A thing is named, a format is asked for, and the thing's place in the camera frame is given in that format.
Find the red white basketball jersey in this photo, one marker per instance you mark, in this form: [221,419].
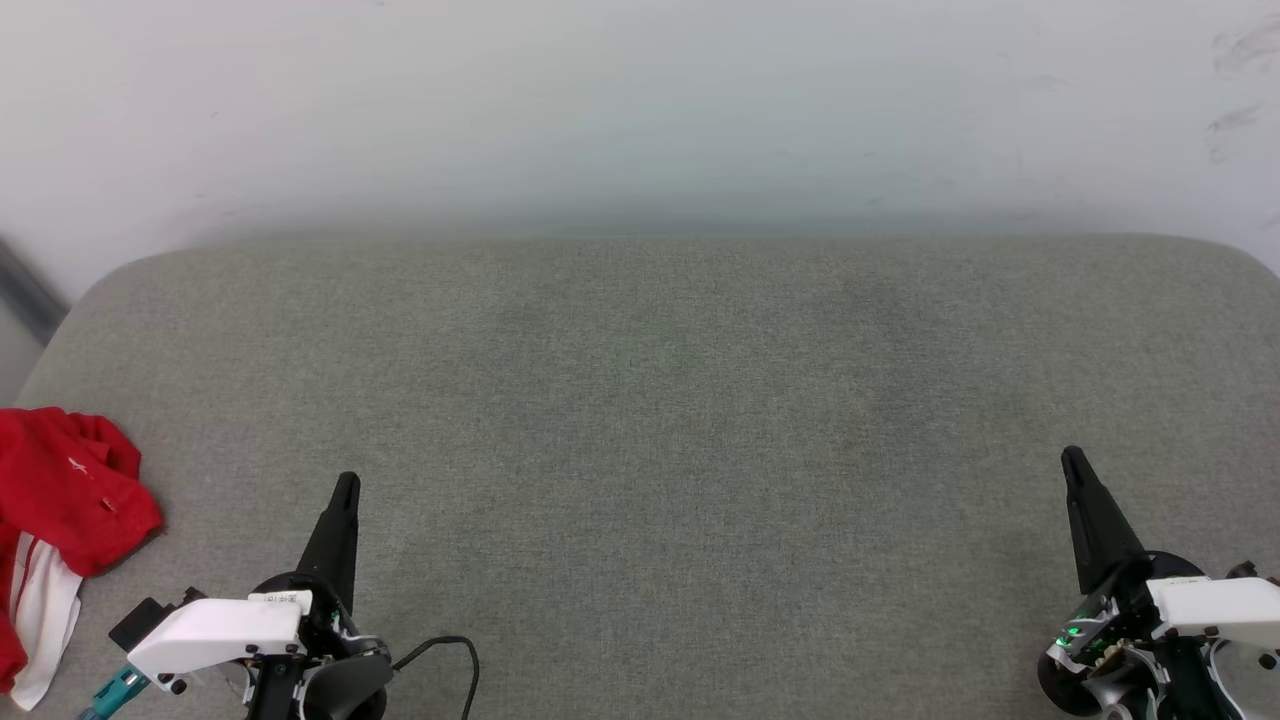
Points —
[60,490]

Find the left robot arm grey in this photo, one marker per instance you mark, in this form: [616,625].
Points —
[345,690]

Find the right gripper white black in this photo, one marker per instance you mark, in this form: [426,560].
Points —
[1215,605]

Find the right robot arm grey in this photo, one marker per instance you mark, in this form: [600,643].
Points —
[1090,680]

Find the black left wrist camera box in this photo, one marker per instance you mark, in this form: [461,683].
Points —
[150,620]

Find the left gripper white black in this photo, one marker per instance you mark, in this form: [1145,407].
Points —
[220,630]

